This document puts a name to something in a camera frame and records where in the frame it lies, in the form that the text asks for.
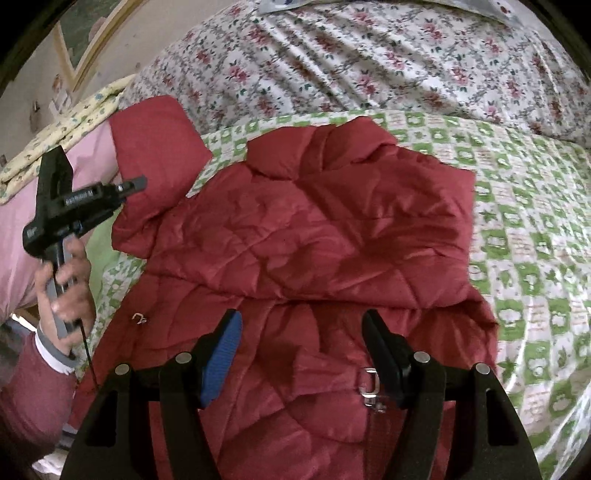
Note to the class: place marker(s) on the person's left forearm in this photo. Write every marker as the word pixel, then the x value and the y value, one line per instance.
pixel 32 397

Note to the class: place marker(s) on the person's left hand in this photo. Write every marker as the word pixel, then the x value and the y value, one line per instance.
pixel 74 300

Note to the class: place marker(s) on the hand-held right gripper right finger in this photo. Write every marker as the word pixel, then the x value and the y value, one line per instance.
pixel 385 360

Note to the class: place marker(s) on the yellow floral blanket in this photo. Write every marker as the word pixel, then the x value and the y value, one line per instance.
pixel 83 115

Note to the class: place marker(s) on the green patterned bed sheet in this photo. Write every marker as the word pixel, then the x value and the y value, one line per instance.
pixel 531 230

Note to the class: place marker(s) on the plain green sheet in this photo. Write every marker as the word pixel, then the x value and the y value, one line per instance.
pixel 101 263

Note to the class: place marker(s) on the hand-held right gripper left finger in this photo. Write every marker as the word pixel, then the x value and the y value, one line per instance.
pixel 221 357

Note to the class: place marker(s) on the framed wall picture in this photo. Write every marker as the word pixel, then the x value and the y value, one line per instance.
pixel 92 37

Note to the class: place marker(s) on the wall sticker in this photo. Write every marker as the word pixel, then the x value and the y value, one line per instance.
pixel 60 94

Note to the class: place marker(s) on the red floral white quilt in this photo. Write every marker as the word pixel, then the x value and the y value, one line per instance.
pixel 369 55

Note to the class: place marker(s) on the pink quilt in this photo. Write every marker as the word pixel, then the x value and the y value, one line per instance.
pixel 92 152

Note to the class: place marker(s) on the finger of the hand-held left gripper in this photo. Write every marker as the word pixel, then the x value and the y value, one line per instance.
pixel 131 184

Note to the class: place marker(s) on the red quilted jacket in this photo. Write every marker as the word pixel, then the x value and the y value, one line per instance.
pixel 300 221

